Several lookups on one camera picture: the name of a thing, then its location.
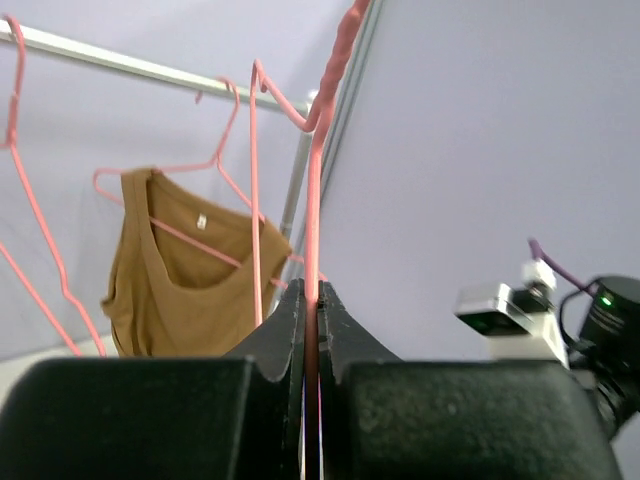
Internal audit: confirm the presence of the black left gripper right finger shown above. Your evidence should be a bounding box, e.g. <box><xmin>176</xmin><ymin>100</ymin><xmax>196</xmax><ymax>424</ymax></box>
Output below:
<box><xmin>318</xmin><ymin>283</ymin><xmax>621</xmax><ymax>479</ymax></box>

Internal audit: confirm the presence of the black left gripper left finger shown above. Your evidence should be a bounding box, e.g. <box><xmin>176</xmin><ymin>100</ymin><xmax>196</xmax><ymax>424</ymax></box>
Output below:
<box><xmin>1</xmin><ymin>280</ymin><xmax>305</xmax><ymax>480</ymax></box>

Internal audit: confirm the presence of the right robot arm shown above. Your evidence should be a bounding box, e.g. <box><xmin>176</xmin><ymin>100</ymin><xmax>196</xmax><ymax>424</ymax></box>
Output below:
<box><xmin>557</xmin><ymin>275</ymin><xmax>639</xmax><ymax>439</ymax></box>

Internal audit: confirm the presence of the brown tank top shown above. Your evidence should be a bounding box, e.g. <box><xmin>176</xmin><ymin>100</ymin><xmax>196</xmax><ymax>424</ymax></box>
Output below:
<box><xmin>99</xmin><ymin>167</ymin><xmax>294</xmax><ymax>359</ymax></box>

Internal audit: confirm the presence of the pink hanger with brown top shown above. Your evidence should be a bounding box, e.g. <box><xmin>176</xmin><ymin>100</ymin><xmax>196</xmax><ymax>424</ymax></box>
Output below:
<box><xmin>92</xmin><ymin>75</ymin><xmax>329</xmax><ymax>291</ymax></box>

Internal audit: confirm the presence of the white clothes rack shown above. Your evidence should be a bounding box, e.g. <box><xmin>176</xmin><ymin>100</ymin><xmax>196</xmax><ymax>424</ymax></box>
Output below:
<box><xmin>0</xmin><ymin>19</ymin><xmax>321</xmax><ymax>251</ymax></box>

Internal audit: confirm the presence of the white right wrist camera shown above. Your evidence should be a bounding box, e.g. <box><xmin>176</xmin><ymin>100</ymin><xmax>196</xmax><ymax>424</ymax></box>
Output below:
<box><xmin>454</xmin><ymin>259</ymin><xmax>569</xmax><ymax>367</ymax></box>

